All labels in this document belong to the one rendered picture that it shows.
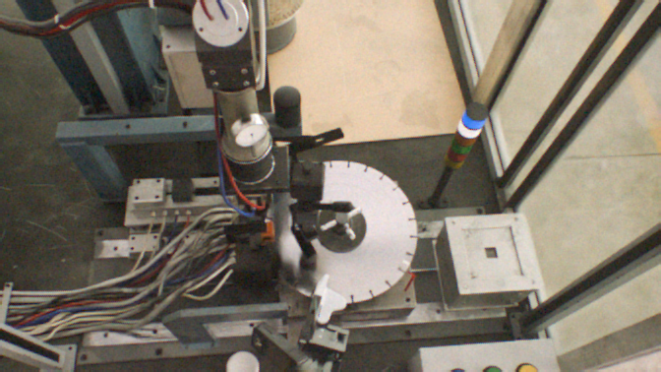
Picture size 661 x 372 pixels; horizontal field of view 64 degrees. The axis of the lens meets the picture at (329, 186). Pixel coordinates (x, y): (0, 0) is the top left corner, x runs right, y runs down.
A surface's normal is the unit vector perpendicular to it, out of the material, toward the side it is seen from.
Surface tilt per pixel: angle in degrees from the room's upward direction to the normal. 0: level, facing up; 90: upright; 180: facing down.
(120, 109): 90
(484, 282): 0
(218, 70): 90
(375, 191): 0
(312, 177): 0
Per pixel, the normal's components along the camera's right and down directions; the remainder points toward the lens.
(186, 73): 0.08, 0.88
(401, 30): 0.04, -0.46
